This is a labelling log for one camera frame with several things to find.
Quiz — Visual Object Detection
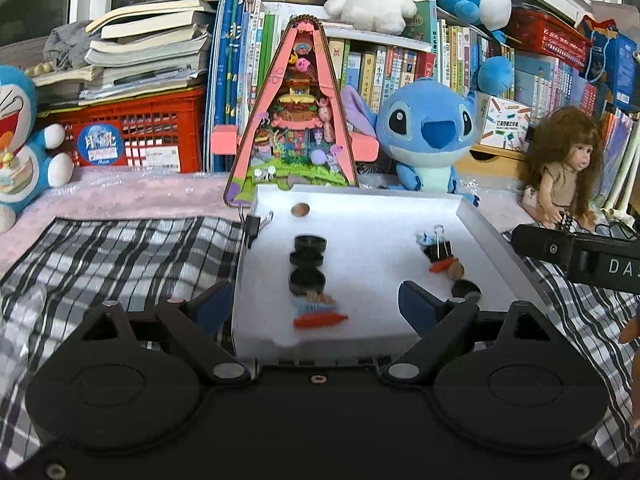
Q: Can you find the red plastic basket upper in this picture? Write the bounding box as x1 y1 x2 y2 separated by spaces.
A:
504 8 591 72

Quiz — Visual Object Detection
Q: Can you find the black white plaid cloth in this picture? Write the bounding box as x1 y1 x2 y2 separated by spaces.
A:
1 217 639 467

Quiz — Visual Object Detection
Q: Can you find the white desk lamp stand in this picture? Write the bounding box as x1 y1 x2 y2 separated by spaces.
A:
600 107 639 228

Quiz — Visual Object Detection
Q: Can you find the wooden drawer box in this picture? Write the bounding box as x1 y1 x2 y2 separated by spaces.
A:
454 144 527 179

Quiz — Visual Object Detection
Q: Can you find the orange carrot toy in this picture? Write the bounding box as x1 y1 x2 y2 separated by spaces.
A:
430 257 459 273
293 311 348 330

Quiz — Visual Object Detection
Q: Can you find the pink triangular diorama house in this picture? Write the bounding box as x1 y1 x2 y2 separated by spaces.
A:
210 15 378 208

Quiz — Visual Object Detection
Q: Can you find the white shallow cardboard box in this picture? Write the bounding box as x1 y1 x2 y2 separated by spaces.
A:
232 185 550 363

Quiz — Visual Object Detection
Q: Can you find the black round lid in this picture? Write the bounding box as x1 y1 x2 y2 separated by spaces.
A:
288 266 326 297
290 249 324 268
294 234 326 254

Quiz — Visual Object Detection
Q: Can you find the black round cap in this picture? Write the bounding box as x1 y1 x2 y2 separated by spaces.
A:
451 278 483 304

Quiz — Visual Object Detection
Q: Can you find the black binder clip on box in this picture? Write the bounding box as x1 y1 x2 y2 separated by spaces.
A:
239 208 273 249

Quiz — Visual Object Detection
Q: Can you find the brown haired baby doll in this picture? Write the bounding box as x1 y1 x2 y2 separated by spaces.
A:
522 106 603 231

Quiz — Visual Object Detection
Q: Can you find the stack of books left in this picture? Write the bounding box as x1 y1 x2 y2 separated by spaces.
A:
24 0 262 106

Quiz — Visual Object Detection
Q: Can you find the black cable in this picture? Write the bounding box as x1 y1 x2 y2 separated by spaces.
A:
589 219 640 242

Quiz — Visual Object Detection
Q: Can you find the blue gift bag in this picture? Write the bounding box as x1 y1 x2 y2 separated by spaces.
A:
578 15 637 112

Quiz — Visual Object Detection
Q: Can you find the small blue white figure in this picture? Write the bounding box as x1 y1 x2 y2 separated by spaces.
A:
416 232 436 247

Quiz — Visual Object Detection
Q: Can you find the brown walnut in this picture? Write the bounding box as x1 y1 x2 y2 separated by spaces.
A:
447 261 465 282
291 203 310 218

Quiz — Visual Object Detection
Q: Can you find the blue white sticker toy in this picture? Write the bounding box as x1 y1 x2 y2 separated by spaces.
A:
294 292 337 316

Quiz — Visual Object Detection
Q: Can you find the black binder clip in box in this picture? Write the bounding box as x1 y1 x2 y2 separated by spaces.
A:
422 224 454 263

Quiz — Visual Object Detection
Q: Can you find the small white printed box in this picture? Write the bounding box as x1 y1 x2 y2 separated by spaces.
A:
475 92 532 153

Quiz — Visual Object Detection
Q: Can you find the red plastic crate left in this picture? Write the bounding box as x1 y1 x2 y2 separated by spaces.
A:
36 87 205 174

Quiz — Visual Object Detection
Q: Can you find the blue Stitch plush toy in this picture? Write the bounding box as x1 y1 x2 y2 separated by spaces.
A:
340 77 482 207

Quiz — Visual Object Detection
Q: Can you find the black round lid middle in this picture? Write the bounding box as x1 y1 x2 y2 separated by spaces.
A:
290 249 324 268

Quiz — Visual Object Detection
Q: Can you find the Doraemon plush toy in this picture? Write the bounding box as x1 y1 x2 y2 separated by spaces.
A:
1 65 75 232

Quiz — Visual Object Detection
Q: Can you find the black round lid near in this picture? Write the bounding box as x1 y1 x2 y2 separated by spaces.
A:
288 266 326 297

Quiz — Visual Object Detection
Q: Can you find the black round lid far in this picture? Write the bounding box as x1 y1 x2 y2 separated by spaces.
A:
294 234 326 254

